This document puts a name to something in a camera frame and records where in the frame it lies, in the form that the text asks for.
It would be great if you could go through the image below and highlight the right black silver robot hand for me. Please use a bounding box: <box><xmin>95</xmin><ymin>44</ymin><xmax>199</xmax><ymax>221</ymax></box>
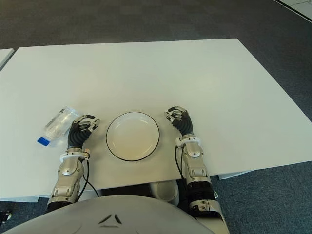
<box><xmin>163</xmin><ymin>105</ymin><xmax>196</xmax><ymax>137</ymax></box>

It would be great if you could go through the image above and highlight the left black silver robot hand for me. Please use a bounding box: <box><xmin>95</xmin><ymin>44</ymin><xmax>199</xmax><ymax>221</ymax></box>
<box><xmin>67</xmin><ymin>114</ymin><xmax>102</xmax><ymax>149</ymax></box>

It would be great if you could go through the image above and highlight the clear water bottle blue cap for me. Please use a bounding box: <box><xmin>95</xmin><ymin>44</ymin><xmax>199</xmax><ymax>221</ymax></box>
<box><xmin>36</xmin><ymin>105</ymin><xmax>81</xmax><ymax>147</ymax></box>

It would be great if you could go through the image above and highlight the white plate black rim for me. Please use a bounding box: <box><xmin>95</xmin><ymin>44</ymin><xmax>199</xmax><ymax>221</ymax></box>
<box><xmin>105</xmin><ymin>111</ymin><xmax>161</xmax><ymax>162</ymax></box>

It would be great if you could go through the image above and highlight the white robot leg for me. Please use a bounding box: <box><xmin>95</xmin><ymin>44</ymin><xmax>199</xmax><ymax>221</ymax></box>
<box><xmin>149</xmin><ymin>180</ymin><xmax>181</xmax><ymax>205</ymax></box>

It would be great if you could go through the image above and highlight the grey robot torso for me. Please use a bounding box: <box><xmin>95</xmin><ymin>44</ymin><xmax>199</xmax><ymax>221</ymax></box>
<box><xmin>0</xmin><ymin>194</ymin><xmax>210</xmax><ymax>234</ymax></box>

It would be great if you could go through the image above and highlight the neighbouring white table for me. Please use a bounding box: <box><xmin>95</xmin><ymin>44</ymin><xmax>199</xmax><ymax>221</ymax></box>
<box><xmin>0</xmin><ymin>48</ymin><xmax>15</xmax><ymax>71</ymax></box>

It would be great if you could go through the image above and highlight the black caster stand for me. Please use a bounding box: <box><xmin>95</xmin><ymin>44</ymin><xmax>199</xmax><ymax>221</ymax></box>
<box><xmin>0</xmin><ymin>209</ymin><xmax>13</xmax><ymax>224</ymax></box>

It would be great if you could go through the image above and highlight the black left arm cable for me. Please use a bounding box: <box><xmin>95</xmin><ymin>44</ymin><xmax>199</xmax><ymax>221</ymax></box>
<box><xmin>78</xmin><ymin>156</ymin><xmax>101</xmax><ymax>203</ymax></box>

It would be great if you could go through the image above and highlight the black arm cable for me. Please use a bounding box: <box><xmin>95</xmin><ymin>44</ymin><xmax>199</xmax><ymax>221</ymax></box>
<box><xmin>78</xmin><ymin>156</ymin><xmax>101</xmax><ymax>203</ymax></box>
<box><xmin>174</xmin><ymin>143</ymin><xmax>186</xmax><ymax>180</ymax></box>

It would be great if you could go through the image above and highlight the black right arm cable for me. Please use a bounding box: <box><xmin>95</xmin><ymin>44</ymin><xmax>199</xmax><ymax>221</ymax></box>
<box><xmin>174</xmin><ymin>143</ymin><xmax>186</xmax><ymax>180</ymax></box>

